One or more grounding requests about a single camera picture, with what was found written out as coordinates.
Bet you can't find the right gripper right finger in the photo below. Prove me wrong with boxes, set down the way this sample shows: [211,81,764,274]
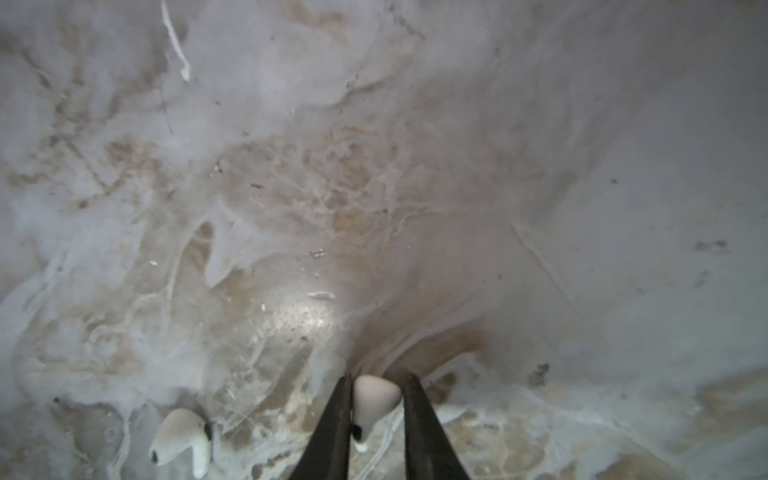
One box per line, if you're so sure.
[402,373,470,480]

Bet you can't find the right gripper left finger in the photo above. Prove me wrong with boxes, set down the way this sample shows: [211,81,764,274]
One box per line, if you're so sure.
[289,374,353,480]

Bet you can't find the white wireless earbud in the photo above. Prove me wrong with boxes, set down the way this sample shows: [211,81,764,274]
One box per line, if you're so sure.
[148,408,213,479]
[352,375,402,453]

